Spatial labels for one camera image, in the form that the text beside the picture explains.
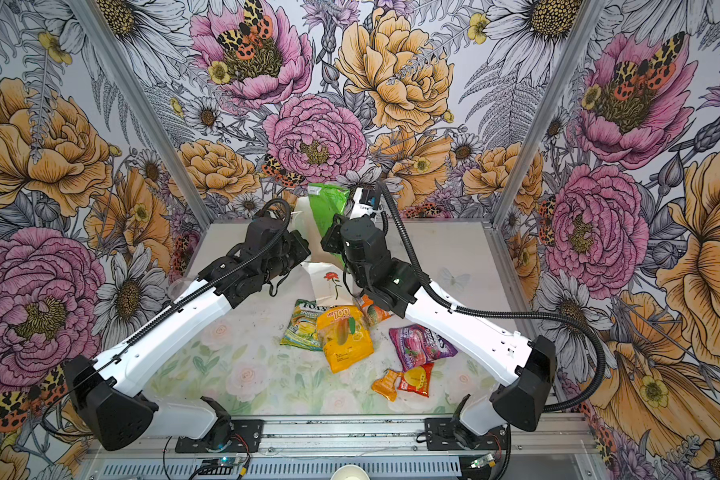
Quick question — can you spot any white paper cup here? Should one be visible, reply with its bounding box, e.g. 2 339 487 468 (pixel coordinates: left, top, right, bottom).
330 464 370 480

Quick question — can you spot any purple Fox's candy bag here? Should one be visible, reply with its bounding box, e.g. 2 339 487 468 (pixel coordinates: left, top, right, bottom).
388 324 458 372

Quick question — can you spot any yellow Lot 100 gummy bag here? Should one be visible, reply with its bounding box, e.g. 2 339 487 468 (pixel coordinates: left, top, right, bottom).
316 305 374 374

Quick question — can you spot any orange mango snack bag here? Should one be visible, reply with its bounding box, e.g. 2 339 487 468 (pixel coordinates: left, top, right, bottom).
359 295 393 327

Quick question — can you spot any metal corner post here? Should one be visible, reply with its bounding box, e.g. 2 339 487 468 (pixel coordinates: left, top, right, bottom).
491 1 612 229
70 1 214 230

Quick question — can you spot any aluminium front rail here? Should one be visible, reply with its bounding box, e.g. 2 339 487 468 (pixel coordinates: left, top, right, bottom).
78 414 608 479

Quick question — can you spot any green Fox's candy bag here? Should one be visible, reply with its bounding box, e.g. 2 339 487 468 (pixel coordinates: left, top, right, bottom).
280 299 327 351

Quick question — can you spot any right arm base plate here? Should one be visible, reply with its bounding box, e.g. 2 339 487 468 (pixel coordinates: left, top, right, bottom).
424 417 507 452

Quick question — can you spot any red orange snack packet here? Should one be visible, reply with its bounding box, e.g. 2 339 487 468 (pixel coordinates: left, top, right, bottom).
371 363 434 402

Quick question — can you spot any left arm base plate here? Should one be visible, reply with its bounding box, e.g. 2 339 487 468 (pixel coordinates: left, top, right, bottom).
175 419 265 454

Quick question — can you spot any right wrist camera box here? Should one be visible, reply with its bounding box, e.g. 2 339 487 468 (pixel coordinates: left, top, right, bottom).
349 185 382 220

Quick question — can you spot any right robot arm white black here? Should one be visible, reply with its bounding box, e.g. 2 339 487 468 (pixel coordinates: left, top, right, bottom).
321 215 557 448

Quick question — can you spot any white paper bag red flower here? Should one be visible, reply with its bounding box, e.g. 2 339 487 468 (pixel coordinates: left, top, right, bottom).
291 197 356 307

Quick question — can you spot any left metal corner post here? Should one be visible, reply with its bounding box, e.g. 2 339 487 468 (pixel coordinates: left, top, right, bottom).
70 1 214 230

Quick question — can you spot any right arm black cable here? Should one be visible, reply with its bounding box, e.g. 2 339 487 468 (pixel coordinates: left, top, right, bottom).
376 179 606 413

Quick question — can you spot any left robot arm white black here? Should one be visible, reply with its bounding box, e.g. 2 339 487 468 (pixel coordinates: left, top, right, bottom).
63 216 310 452

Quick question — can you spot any right metal corner post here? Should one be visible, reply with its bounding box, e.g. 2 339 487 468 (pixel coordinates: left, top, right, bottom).
491 1 612 229

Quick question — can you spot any bright green chips bag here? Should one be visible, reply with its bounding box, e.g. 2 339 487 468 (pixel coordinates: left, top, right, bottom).
307 183 350 239

